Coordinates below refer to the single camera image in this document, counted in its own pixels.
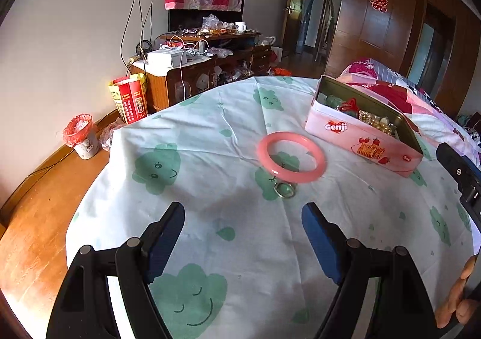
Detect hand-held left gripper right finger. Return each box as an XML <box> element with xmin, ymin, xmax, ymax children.
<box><xmin>302</xmin><ymin>202</ymin><xmax>438</xmax><ymax>339</ymax></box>

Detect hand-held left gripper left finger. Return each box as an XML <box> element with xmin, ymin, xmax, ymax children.
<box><xmin>46</xmin><ymin>202</ymin><xmax>185</xmax><ymax>339</ymax></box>

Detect green stone ring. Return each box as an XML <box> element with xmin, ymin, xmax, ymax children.
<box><xmin>276</xmin><ymin>182</ymin><xmax>296</xmax><ymax>200</ymax></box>

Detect gold bead bracelet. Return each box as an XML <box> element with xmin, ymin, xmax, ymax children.
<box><xmin>376</xmin><ymin>118</ymin><xmax>397</xmax><ymax>135</ymax></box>

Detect pink bangle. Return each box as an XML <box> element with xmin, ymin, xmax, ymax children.
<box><xmin>256</xmin><ymin>132</ymin><xmax>327</xmax><ymax>184</ymax></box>

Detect pink tin box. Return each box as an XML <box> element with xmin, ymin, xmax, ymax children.
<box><xmin>304</xmin><ymin>75</ymin><xmax>424</xmax><ymax>179</ymax></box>

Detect green jade bracelet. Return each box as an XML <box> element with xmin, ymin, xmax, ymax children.
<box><xmin>325</xmin><ymin>96</ymin><xmax>357</xmax><ymax>116</ymax></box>

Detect person's right hand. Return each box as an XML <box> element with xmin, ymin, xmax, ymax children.
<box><xmin>436</xmin><ymin>254</ymin><xmax>479</xmax><ymax>328</ymax></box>

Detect pink patchwork quilt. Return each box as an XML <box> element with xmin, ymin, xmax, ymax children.
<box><xmin>336</xmin><ymin>58</ymin><xmax>481</xmax><ymax>167</ymax></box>

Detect clear plastic bag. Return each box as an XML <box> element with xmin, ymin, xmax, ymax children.
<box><xmin>98</xmin><ymin>118</ymin><xmax>126</xmax><ymax>152</ymax></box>

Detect trash bin with red liner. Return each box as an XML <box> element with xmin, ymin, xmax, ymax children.
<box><xmin>63</xmin><ymin>114</ymin><xmax>100</xmax><ymax>160</ymax></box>

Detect red and yellow boxes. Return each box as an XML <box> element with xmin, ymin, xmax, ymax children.
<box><xmin>108</xmin><ymin>73</ymin><xmax>148</xmax><ymax>125</ymax></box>

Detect wooden television cabinet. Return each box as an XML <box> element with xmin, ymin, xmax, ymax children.
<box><xmin>128</xmin><ymin>31</ymin><xmax>277</xmax><ymax>114</ymax></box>

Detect wooden panel wardrobe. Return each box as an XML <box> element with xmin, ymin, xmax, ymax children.
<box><xmin>289</xmin><ymin>0</ymin><xmax>476</xmax><ymax>118</ymax></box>

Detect white cardboard box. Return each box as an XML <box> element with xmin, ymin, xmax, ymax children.
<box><xmin>146</xmin><ymin>49</ymin><xmax>187</xmax><ymax>69</ymax></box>

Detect black television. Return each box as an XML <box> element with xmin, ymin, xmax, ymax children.
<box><xmin>168</xmin><ymin>0</ymin><xmax>247</xmax><ymax>33</ymax></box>

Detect wooden door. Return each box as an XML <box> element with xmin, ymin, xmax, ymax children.
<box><xmin>287</xmin><ymin>0</ymin><xmax>309</xmax><ymax>57</ymax></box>

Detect black power cables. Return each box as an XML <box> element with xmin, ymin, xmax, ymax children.
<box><xmin>120</xmin><ymin>0</ymin><xmax>156</xmax><ymax>65</ymax></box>

